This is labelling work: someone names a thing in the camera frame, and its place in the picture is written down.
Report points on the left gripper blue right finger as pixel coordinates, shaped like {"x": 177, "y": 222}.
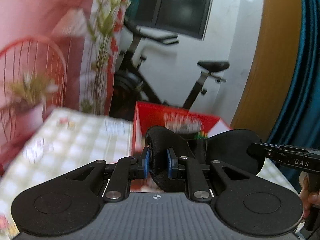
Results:
{"x": 172, "y": 164}

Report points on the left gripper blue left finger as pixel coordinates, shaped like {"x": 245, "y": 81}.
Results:
{"x": 144, "y": 161}

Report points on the black sleep eye mask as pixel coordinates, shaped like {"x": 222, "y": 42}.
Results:
{"x": 229, "y": 147}

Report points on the green plush tasselled ball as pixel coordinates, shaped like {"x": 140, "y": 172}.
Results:
{"x": 201, "y": 135}

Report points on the person's right hand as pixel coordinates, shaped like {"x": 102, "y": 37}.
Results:
{"x": 309, "y": 195}

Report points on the teal curtain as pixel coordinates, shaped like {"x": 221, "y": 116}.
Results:
{"x": 298, "y": 120}

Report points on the red strawberry cardboard box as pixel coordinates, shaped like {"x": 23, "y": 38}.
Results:
{"x": 181, "y": 122}

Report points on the plaid bunny tablecloth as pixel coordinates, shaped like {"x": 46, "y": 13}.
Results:
{"x": 67, "y": 140}

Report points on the brown wooden door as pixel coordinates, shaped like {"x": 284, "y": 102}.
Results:
{"x": 272, "y": 68}

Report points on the red plant print backdrop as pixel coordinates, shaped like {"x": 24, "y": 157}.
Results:
{"x": 55, "y": 53}

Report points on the dark wall television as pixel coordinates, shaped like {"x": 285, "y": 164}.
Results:
{"x": 187, "y": 17}

